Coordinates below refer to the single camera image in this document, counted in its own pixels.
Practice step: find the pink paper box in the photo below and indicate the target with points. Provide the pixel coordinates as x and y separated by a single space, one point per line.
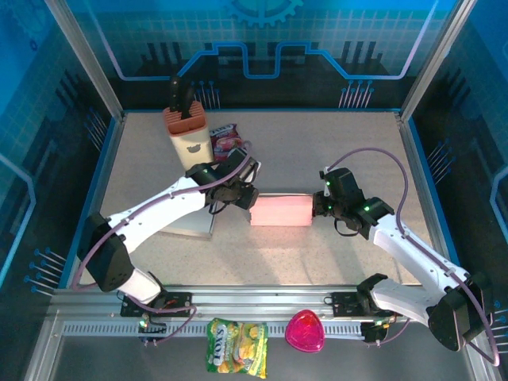
282 210

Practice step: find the white paper box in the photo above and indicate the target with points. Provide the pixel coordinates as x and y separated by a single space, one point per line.
190 228

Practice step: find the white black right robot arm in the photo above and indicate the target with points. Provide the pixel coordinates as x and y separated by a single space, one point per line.
416 254

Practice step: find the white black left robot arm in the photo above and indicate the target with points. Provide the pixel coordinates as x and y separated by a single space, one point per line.
158 214

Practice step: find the red candy bag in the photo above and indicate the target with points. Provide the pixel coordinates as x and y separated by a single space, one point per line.
224 139

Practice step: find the beige knife block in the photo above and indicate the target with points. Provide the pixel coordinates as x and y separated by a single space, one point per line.
190 139

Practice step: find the pink triangular plastic container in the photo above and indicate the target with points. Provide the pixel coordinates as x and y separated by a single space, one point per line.
305 331

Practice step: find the black controller board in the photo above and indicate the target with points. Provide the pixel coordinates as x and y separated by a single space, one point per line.
371 331
152 327

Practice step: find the yellow green candy bag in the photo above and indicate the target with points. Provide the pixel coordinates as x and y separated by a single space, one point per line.
238 347

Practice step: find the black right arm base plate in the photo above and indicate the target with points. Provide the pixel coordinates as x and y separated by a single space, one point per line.
343 303

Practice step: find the aluminium front rail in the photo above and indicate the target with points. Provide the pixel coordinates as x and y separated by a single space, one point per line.
258 301

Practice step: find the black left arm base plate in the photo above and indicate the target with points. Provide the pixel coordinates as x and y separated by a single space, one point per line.
180 303

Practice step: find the aluminium frame post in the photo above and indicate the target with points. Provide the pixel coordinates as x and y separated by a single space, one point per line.
430 67
87 67

